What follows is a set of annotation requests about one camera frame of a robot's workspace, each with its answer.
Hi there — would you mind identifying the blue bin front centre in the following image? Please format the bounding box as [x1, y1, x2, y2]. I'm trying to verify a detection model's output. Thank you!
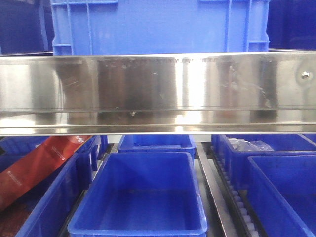
[68, 152, 208, 237]

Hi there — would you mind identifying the blue bin rear right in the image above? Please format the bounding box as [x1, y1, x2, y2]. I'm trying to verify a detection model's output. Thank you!
[211, 134, 316, 191]

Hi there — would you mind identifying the roller conveyor track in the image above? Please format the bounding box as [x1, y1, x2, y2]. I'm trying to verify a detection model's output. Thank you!
[209, 144, 267, 237]

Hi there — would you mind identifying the blue bin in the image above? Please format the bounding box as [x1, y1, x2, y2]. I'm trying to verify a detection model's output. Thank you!
[211, 134, 316, 191]
[68, 152, 208, 237]
[118, 134, 196, 160]
[0, 135, 107, 237]
[247, 155, 316, 237]

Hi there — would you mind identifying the large blue crate upper shelf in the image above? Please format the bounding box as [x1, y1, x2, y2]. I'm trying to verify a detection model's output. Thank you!
[50, 0, 269, 55]

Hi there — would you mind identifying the blue bin rear centre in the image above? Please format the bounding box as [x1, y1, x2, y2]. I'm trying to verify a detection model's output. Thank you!
[118, 134, 196, 160]

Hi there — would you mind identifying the stainless steel shelf beam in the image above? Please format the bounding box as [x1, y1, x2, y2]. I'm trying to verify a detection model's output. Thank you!
[0, 51, 316, 136]

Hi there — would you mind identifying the red foil package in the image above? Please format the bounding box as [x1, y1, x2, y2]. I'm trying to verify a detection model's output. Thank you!
[0, 135, 92, 211]

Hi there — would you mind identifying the clear plastic bag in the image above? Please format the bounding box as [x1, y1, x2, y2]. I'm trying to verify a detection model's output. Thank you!
[228, 138, 274, 152]

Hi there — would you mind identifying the blue bin left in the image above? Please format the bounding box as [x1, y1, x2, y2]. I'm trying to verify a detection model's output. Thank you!
[0, 135, 107, 237]

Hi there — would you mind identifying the blue bin front right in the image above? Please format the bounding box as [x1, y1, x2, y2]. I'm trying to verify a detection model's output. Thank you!
[247, 155, 316, 237]

